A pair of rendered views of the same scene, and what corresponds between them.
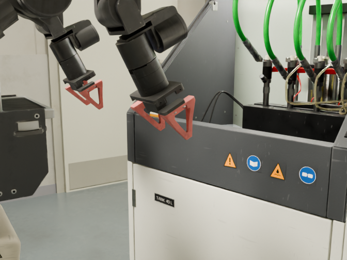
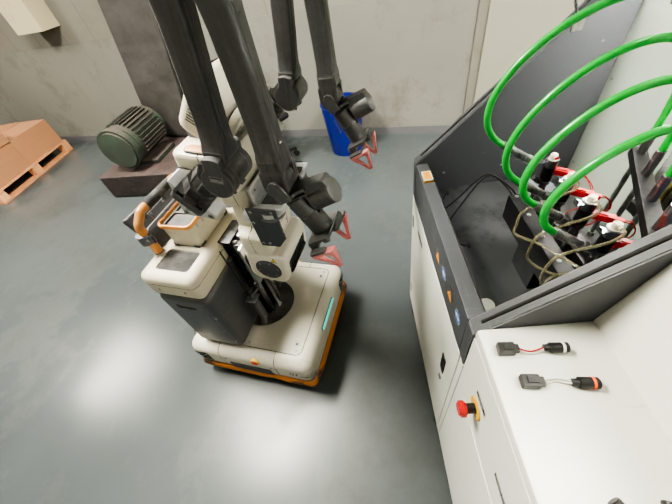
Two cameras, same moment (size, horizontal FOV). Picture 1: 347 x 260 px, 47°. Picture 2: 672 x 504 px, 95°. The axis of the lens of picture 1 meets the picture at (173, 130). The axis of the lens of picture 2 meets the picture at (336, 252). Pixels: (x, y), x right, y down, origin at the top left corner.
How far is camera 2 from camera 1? 0.76 m
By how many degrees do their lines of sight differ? 59
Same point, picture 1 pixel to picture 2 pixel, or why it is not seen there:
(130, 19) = (279, 197)
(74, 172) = not seen: hidden behind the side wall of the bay
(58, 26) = (332, 105)
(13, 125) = (260, 215)
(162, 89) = (319, 234)
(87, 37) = (359, 110)
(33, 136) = (272, 222)
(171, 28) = (318, 199)
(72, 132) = (487, 78)
